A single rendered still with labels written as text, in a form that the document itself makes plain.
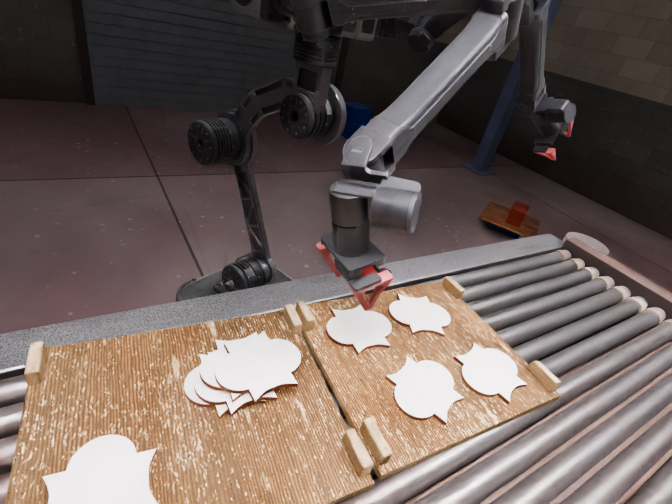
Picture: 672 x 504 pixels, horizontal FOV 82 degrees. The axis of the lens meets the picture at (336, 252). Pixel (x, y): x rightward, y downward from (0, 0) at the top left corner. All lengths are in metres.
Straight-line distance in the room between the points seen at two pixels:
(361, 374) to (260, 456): 0.22
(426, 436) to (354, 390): 0.13
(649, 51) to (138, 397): 5.86
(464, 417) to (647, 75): 5.45
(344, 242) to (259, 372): 0.24
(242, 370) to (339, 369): 0.17
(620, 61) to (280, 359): 5.75
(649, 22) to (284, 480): 5.90
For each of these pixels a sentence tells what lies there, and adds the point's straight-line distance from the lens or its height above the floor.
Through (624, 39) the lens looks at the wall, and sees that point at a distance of 6.11.
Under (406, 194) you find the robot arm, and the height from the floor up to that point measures 1.27.
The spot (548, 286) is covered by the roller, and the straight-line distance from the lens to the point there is 1.25.
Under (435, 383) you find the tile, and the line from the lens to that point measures 0.73.
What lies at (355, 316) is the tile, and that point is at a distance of 0.79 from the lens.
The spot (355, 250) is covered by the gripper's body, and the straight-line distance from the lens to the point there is 0.58.
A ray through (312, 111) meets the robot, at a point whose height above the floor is 1.17.
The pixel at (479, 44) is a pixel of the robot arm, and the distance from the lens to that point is 0.74.
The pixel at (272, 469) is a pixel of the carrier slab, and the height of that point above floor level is 0.94.
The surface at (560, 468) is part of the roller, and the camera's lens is 0.79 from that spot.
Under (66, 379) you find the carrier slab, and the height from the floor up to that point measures 0.94.
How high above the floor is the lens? 1.46
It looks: 32 degrees down
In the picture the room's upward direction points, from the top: 14 degrees clockwise
